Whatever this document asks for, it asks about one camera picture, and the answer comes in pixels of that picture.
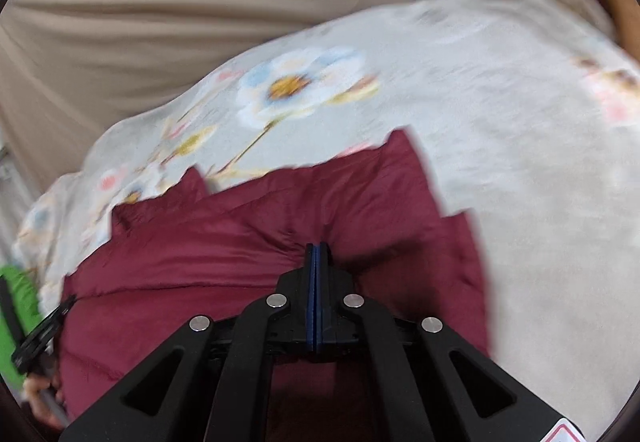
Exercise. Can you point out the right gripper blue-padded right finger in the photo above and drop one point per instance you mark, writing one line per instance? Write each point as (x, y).
(434, 386)

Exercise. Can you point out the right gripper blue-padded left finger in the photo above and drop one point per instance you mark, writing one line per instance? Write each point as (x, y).
(211, 381)

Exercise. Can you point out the maroon quilted puffer jacket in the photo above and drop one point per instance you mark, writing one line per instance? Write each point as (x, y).
(191, 252)

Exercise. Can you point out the person's left hand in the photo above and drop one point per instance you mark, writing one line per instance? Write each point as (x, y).
(42, 391)

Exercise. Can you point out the green object at bedside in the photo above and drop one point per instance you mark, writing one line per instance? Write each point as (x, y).
(19, 296)

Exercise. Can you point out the white floral fleece blanket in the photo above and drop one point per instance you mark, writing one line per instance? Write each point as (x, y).
(525, 117)

